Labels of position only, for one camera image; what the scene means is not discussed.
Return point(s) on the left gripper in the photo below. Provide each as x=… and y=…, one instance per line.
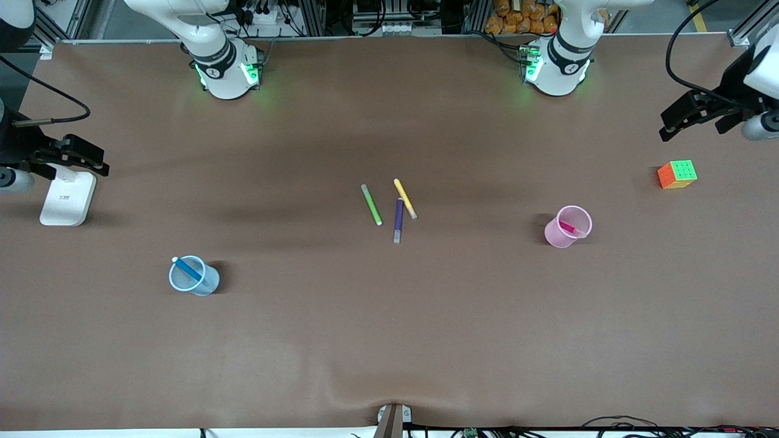
x=734, y=87

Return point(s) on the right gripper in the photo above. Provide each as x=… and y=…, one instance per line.
x=18, y=146

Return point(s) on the blue marker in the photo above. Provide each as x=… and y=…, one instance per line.
x=188, y=269

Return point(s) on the pink marker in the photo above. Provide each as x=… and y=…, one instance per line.
x=569, y=227

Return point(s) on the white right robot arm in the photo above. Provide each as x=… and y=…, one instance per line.
x=213, y=55

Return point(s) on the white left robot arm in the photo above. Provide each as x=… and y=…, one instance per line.
x=566, y=55

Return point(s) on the colourful puzzle cube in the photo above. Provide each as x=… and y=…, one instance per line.
x=678, y=175

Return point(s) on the blue mesh cup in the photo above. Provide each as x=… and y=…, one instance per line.
x=210, y=283

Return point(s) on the pink mesh cup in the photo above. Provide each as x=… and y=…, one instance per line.
x=554, y=238

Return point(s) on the orange snack bags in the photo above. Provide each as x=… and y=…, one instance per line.
x=517, y=18

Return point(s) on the white power strip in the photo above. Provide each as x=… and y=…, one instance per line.
x=268, y=15

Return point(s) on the yellow marker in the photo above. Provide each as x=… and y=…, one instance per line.
x=404, y=196

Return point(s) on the green marker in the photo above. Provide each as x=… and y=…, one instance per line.
x=371, y=204

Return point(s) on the white socket block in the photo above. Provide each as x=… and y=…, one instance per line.
x=395, y=27

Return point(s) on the purple marker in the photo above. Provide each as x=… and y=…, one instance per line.
x=398, y=219

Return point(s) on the brown table cover sheet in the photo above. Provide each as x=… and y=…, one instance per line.
x=389, y=334

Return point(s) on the aluminium frame profile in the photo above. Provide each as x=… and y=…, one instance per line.
x=739, y=38
x=46, y=51

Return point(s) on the metal table edge bracket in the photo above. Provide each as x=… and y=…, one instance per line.
x=392, y=423

